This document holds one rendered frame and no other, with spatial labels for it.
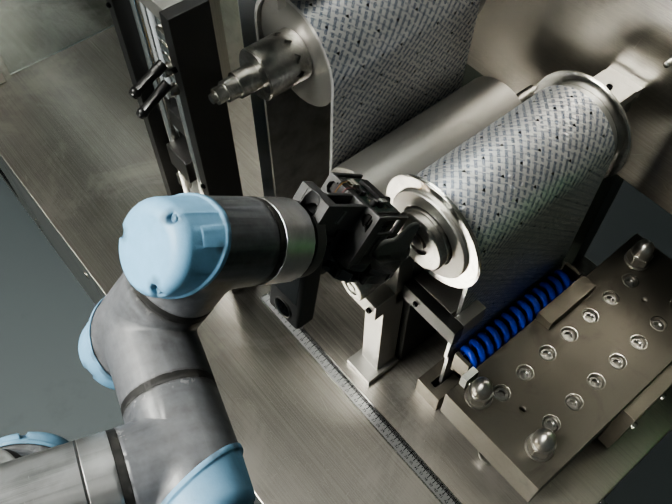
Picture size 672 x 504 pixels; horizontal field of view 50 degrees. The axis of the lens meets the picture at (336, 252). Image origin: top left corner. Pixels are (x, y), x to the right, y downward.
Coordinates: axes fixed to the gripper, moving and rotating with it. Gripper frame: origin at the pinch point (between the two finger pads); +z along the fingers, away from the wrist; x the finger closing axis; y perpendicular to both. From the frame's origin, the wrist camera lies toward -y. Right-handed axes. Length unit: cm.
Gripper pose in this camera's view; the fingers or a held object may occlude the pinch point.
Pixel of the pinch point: (392, 247)
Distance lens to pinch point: 80.6
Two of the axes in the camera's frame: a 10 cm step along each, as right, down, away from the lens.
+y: 5.0, -7.7, -4.1
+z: 5.9, -0.5, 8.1
